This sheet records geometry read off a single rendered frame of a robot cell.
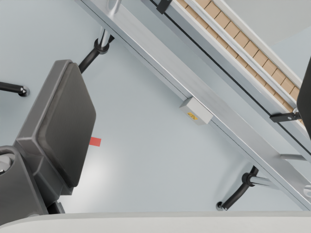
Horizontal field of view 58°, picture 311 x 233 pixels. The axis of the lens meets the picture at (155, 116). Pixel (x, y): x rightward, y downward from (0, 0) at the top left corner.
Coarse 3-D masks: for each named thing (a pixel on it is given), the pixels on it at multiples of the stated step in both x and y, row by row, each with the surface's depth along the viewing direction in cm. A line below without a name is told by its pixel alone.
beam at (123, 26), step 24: (96, 0) 107; (120, 24) 109; (144, 48) 111; (168, 72) 113; (192, 72) 115; (192, 96) 116; (216, 96) 117; (216, 120) 119; (240, 120) 120; (240, 144) 123; (264, 144) 122; (264, 168) 127; (288, 168) 124; (288, 192) 131
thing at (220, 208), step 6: (252, 168) 169; (246, 174) 166; (252, 174) 165; (246, 180) 164; (240, 186) 166; (246, 186) 164; (252, 186) 165; (240, 192) 164; (234, 198) 164; (216, 204) 171; (222, 204) 168; (228, 204) 165; (222, 210) 171
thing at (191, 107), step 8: (184, 104) 117; (192, 104) 115; (200, 104) 116; (184, 112) 122; (192, 112) 116; (200, 112) 115; (208, 112) 116; (192, 120) 123; (200, 120) 117; (208, 120) 116
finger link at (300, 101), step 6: (306, 72) 10; (306, 78) 10; (306, 84) 10; (300, 90) 11; (306, 90) 10; (300, 96) 11; (306, 96) 10; (300, 102) 11; (306, 102) 10; (300, 108) 11; (306, 108) 10; (300, 114) 11; (306, 114) 10; (306, 120) 10; (306, 126) 10
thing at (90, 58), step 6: (96, 42) 147; (108, 42) 150; (96, 48) 147; (108, 48) 149; (90, 54) 147; (96, 54) 148; (102, 54) 152; (84, 60) 147; (90, 60) 148; (78, 66) 148; (84, 66) 148
